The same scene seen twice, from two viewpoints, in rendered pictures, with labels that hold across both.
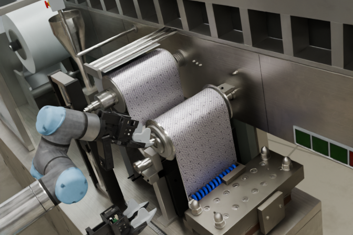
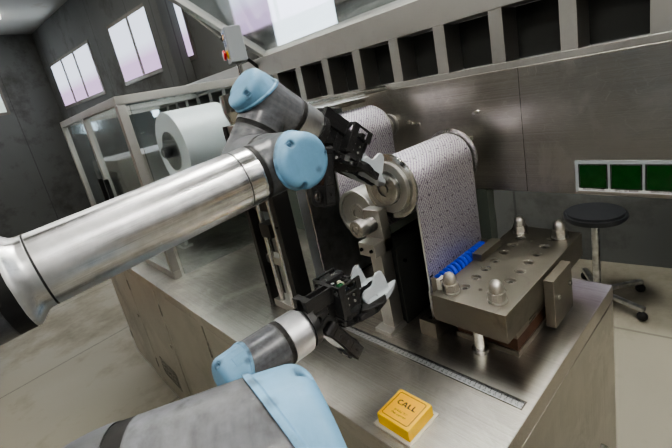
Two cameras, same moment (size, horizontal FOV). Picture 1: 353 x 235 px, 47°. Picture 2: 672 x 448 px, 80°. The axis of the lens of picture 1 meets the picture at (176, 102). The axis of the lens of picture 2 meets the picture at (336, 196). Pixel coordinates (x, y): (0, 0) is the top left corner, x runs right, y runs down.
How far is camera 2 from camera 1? 0.64 m
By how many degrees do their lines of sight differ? 17
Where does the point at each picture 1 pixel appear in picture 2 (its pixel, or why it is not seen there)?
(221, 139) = (466, 199)
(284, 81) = (562, 93)
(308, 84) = (606, 81)
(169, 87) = (382, 148)
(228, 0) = (470, 7)
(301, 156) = not seen: hidden behind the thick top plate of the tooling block
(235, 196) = (502, 271)
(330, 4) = not seen: outside the picture
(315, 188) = not seen: hidden behind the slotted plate
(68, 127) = (281, 101)
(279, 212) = (568, 294)
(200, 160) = (444, 223)
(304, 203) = (589, 290)
